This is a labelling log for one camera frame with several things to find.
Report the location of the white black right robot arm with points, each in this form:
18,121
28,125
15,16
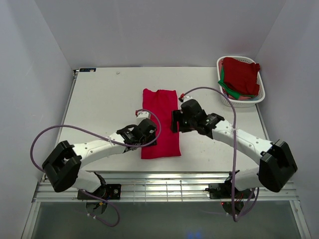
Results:
275,162

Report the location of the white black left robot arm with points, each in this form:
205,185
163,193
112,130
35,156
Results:
63,166

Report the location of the light blue t shirt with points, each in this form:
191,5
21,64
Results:
241,98

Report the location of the dark red folded t shirt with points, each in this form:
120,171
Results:
241,77

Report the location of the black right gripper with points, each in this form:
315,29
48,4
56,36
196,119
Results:
177,115

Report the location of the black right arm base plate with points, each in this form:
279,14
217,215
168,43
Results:
223,191

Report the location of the blue label sticker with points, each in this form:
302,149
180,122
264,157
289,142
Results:
87,69

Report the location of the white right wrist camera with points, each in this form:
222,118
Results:
184,98

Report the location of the green t shirt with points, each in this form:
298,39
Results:
229,91

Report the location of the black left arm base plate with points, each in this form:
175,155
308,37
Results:
107,192

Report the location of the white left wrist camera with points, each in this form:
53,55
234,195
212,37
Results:
142,115

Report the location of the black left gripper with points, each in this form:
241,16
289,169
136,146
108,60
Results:
152,137

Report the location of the pink t shirt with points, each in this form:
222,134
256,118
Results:
220,64

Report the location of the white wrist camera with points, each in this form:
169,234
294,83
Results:
184,98
142,115

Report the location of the bright red t shirt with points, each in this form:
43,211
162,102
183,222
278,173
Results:
162,103

